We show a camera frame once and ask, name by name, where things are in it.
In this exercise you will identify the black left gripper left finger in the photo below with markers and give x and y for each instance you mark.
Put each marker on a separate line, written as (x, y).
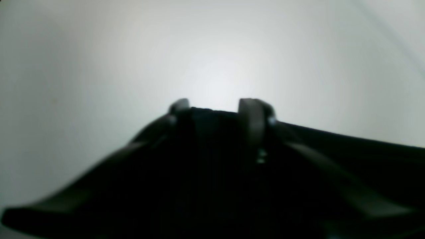
(115, 198)

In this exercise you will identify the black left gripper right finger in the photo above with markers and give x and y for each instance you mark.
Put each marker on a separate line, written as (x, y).
(293, 176)

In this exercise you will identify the black T-shirt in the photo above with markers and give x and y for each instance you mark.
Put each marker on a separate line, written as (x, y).
(203, 174)

